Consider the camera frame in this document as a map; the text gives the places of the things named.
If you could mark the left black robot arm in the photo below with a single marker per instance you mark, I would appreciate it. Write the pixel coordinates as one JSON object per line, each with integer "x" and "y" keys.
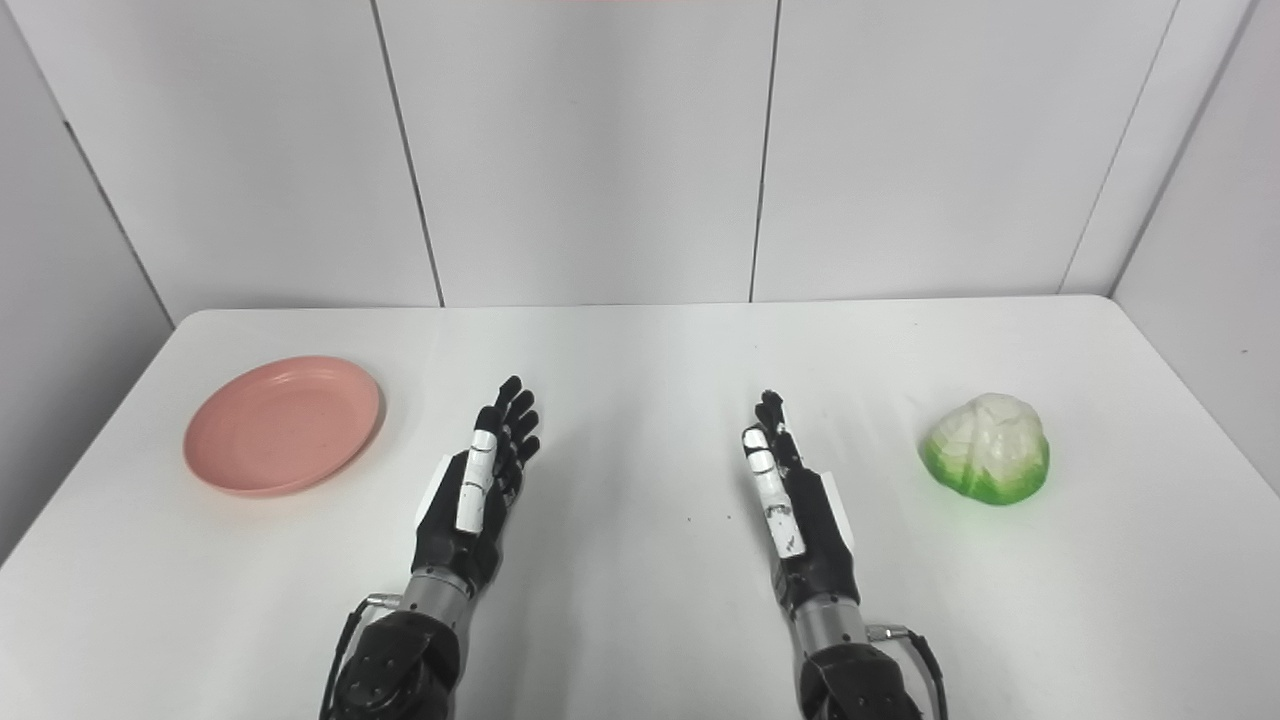
{"x": 405, "y": 655}

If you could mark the green white toy cabbage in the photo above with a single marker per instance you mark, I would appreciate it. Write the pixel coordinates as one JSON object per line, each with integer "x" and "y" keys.
{"x": 988, "y": 450}

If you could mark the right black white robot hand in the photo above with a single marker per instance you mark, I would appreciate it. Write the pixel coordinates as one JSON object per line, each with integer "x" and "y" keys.
{"x": 800, "y": 530}

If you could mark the pink round plate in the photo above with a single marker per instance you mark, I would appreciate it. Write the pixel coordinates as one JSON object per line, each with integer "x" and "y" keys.
{"x": 283, "y": 425}

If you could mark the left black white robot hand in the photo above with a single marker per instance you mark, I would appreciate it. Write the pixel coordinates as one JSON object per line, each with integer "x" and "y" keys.
{"x": 470, "y": 520}

